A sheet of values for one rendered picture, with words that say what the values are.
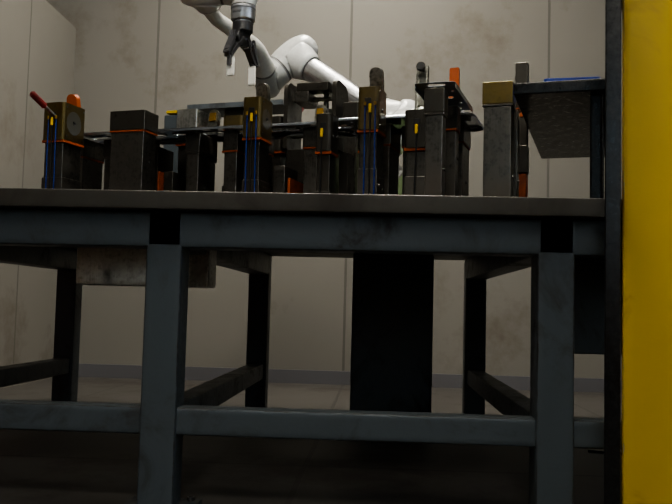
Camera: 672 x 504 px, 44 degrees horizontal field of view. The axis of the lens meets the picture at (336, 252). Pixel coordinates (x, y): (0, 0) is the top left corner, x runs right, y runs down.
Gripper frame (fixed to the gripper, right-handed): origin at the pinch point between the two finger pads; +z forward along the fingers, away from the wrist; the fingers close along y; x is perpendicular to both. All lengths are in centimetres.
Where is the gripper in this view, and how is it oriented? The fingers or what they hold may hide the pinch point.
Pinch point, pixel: (241, 77)
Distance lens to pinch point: 307.2
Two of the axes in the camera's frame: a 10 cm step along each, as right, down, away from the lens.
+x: 8.9, -0.1, -4.6
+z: -0.2, 10.0, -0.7
